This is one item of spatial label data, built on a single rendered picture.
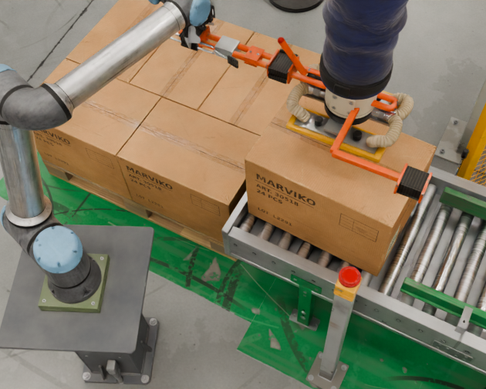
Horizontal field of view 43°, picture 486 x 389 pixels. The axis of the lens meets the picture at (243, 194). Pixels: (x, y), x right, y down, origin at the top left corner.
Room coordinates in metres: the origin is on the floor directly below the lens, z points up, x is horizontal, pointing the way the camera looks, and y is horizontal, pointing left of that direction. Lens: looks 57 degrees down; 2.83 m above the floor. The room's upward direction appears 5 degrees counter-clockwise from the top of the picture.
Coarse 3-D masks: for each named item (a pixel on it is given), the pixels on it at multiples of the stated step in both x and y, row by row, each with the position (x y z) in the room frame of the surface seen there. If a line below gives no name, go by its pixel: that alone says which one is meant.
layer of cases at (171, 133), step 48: (144, 0) 2.78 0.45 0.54; (96, 48) 2.44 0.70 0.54; (96, 96) 2.10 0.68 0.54; (144, 96) 2.07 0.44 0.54; (192, 96) 2.05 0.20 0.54; (240, 96) 2.02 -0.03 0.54; (48, 144) 1.99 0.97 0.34; (96, 144) 1.80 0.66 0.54; (144, 144) 1.78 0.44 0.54; (192, 144) 1.75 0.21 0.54; (240, 144) 1.73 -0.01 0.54; (144, 192) 1.67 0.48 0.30; (192, 192) 1.51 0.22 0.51; (240, 192) 1.49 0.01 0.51
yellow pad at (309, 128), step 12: (312, 120) 1.33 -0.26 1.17; (324, 120) 1.33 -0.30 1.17; (300, 132) 1.30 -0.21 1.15; (312, 132) 1.29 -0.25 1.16; (324, 132) 1.28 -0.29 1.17; (360, 132) 1.25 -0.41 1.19; (372, 132) 1.27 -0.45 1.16; (348, 144) 1.22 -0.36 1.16; (360, 144) 1.21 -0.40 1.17; (360, 156) 1.18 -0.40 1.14; (372, 156) 1.17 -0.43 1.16
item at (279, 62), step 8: (272, 56) 1.51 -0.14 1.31; (280, 56) 1.52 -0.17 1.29; (288, 56) 1.52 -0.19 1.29; (296, 56) 1.51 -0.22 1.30; (272, 64) 1.49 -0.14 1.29; (280, 64) 1.49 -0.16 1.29; (288, 64) 1.48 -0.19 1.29; (272, 72) 1.46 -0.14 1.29; (280, 72) 1.44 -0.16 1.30; (288, 72) 1.44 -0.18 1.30; (280, 80) 1.44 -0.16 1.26; (288, 80) 1.44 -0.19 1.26
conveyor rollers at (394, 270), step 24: (432, 192) 1.38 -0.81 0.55; (288, 240) 1.21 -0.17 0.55; (408, 240) 1.16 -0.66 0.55; (432, 240) 1.15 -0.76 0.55; (456, 240) 1.14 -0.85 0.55; (480, 240) 1.13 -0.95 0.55; (480, 264) 1.03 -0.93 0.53; (384, 288) 0.96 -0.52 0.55; (432, 312) 0.85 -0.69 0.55; (480, 336) 0.74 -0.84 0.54
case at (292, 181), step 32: (384, 128) 1.44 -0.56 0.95; (256, 160) 1.34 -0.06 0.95; (288, 160) 1.33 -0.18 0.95; (320, 160) 1.32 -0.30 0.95; (384, 160) 1.29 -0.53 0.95; (416, 160) 1.28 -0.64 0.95; (256, 192) 1.33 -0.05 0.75; (288, 192) 1.25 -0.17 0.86; (320, 192) 1.18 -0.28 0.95; (352, 192) 1.17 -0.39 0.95; (384, 192) 1.15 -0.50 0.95; (288, 224) 1.25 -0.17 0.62; (320, 224) 1.16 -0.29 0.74; (352, 224) 1.09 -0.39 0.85; (384, 224) 1.03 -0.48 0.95; (352, 256) 1.08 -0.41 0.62; (384, 256) 1.03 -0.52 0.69
